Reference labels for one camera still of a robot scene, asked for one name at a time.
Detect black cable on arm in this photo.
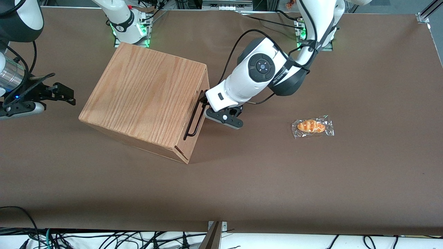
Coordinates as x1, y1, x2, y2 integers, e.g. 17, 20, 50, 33
0, 41, 56, 104
221, 29, 312, 104

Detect grey equipment box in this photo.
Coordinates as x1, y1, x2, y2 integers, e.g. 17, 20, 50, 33
202, 0, 253, 11

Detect dark stand with metal bracket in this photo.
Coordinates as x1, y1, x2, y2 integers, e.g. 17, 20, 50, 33
199, 221, 228, 249

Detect brown table cover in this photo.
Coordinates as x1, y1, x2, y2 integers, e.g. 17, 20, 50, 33
0, 7, 443, 236

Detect long black cable over cover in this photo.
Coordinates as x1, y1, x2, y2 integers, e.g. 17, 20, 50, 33
241, 12, 303, 28

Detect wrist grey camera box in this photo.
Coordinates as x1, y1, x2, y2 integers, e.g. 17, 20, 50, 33
0, 102, 46, 121
206, 107, 243, 130

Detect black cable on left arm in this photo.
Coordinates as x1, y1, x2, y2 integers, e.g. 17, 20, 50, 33
221, 29, 312, 104

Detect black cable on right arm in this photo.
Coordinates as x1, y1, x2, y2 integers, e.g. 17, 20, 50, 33
0, 41, 56, 104

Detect oak wooden cabinet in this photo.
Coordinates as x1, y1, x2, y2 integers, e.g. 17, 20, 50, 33
79, 41, 211, 165

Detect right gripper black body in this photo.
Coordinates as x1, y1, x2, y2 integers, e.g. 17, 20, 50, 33
3, 80, 53, 108

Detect left wrist grey camera box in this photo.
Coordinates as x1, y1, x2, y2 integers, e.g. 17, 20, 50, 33
206, 107, 243, 130

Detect wooden drawer with black handle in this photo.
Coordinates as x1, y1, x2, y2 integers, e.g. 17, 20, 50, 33
176, 67, 211, 163

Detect aluminium profile bracket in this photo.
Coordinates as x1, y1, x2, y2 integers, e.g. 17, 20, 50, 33
416, 0, 443, 24

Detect black looped floor cable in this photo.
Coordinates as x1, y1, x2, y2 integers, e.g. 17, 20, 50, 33
0, 206, 39, 249

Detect right wrist grey camera box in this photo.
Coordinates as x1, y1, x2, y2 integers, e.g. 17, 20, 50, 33
0, 102, 46, 121

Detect bread roll in clear wrapper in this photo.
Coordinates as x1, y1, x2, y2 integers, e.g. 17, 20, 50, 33
291, 115, 335, 139

